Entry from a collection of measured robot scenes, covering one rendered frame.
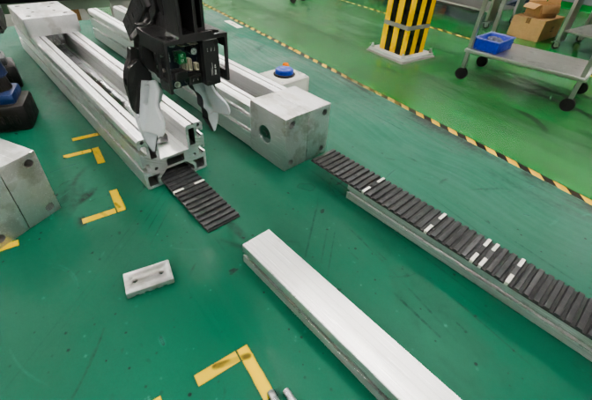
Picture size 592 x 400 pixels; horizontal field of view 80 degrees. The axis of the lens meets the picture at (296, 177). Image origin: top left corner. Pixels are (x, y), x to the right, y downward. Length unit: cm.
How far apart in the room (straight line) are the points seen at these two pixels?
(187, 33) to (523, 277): 44
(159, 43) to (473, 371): 43
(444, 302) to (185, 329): 28
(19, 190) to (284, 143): 35
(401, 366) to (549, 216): 38
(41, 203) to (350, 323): 42
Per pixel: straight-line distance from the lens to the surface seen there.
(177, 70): 40
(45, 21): 105
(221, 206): 52
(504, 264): 48
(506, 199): 65
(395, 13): 384
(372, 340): 37
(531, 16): 555
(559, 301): 48
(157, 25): 43
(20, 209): 55
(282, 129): 55
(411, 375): 36
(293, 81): 77
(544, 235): 61
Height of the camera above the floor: 112
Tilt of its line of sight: 37 degrees down
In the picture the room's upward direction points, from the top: 4 degrees clockwise
